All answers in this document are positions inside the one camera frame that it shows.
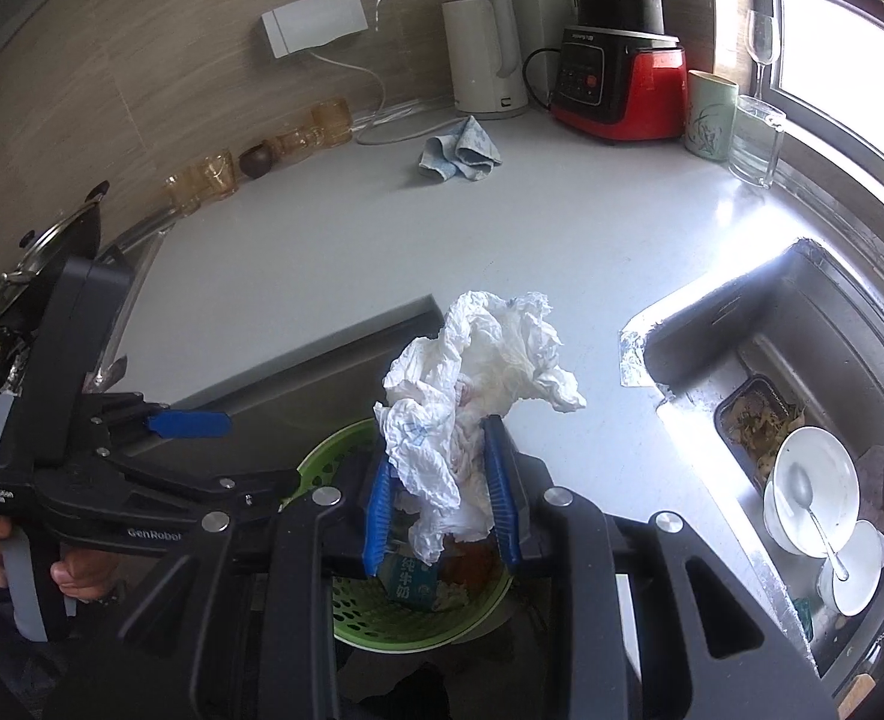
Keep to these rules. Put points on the amber ribbed glass mug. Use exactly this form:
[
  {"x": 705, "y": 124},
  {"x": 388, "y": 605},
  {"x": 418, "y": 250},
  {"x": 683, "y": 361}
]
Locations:
[{"x": 333, "y": 121}]

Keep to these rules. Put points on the white electric kettle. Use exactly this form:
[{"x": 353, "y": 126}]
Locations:
[{"x": 479, "y": 52}]

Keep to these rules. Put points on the window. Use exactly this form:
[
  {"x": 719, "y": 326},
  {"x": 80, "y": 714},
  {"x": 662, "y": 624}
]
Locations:
[{"x": 839, "y": 45}]

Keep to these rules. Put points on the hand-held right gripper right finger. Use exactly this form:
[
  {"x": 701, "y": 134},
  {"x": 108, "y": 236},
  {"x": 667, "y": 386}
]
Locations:
[{"x": 502, "y": 495}]

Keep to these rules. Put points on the small white bowl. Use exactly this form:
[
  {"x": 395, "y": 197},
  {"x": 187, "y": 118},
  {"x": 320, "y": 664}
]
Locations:
[{"x": 862, "y": 570}]

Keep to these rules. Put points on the green patterned cup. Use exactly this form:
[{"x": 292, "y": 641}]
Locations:
[{"x": 710, "y": 116}]

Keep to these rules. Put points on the dark brown ceramic cup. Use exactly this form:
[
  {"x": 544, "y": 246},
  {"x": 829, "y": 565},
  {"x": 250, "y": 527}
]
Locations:
[{"x": 256, "y": 160}]

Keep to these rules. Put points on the green plastic basket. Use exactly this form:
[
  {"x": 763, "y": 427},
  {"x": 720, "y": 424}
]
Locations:
[{"x": 382, "y": 622}]

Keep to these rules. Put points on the orange foam fruit net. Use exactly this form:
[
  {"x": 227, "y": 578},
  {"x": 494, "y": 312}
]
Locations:
[{"x": 475, "y": 562}]

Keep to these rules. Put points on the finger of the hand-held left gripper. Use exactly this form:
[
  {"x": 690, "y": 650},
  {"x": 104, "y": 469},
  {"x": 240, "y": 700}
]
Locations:
[
  {"x": 224, "y": 487},
  {"x": 187, "y": 424}
]

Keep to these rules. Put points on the large white bowl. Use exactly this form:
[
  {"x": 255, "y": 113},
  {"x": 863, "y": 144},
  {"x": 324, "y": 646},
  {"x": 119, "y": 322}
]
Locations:
[{"x": 824, "y": 465}]

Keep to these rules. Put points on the wine glass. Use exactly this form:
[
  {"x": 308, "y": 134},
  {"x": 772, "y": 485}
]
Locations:
[{"x": 762, "y": 37}]

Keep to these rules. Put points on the amber glass cup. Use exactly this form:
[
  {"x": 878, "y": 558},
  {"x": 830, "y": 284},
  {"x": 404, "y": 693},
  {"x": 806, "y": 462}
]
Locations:
[
  {"x": 184, "y": 195},
  {"x": 218, "y": 176}
]

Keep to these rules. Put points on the black tray with food scraps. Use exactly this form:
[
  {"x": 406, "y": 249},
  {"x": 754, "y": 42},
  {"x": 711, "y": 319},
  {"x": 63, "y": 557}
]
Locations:
[{"x": 757, "y": 420}]

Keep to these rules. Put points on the translucent plastic bag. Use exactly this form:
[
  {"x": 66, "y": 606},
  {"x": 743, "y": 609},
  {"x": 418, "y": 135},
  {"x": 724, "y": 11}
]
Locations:
[{"x": 487, "y": 360}]

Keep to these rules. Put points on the blue dish cloth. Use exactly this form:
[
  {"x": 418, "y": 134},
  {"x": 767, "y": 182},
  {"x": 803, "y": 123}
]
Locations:
[{"x": 460, "y": 150}]

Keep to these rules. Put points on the blue and white milk carton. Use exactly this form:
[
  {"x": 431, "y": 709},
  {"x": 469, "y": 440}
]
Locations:
[{"x": 408, "y": 585}]

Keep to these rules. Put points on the red and black blender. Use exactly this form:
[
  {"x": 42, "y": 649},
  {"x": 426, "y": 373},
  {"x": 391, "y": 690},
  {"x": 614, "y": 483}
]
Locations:
[{"x": 614, "y": 82}]

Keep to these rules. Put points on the metal spoon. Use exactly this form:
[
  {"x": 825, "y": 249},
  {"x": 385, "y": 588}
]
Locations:
[{"x": 800, "y": 484}]

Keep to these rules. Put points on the stainless steel sink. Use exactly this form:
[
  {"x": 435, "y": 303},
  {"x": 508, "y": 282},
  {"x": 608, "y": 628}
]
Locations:
[{"x": 824, "y": 330}]

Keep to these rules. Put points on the white wall socket box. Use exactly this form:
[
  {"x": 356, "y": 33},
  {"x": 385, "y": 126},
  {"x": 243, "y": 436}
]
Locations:
[{"x": 314, "y": 19}]

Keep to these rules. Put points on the person's left hand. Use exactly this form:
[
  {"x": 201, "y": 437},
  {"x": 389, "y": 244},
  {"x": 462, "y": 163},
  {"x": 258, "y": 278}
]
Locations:
[{"x": 81, "y": 577}]

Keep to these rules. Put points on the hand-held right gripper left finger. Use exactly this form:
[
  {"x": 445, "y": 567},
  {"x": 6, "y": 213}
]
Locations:
[{"x": 378, "y": 517}]

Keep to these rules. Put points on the clear drinking glass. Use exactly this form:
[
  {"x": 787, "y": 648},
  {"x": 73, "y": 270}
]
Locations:
[{"x": 757, "y": 142}]

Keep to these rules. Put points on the black cooking pot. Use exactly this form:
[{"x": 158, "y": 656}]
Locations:
[{"x": 29, "y": 255}]

